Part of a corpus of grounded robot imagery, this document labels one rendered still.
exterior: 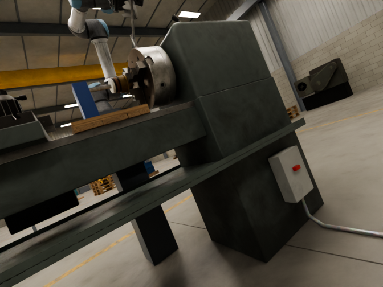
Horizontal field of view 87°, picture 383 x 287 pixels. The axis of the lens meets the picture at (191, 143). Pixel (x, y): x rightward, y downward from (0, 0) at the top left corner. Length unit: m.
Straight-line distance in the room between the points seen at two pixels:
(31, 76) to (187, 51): 11.32
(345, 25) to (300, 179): 9.84
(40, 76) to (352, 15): 13.33
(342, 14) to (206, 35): 9.84
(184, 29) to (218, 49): 0.20
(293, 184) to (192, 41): 0.89
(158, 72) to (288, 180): 0.84
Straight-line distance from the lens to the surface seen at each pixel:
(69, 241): 0.70
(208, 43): 1.17
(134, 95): 1.11
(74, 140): 0.83
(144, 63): 1.04
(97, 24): 1.70
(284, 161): 1.16
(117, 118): 0.85
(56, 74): 12.27
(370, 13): 10.71
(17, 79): 12.09
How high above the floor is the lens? 0.68
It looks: 1 degrees down
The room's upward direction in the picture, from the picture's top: 22 degrees counter-clockwise
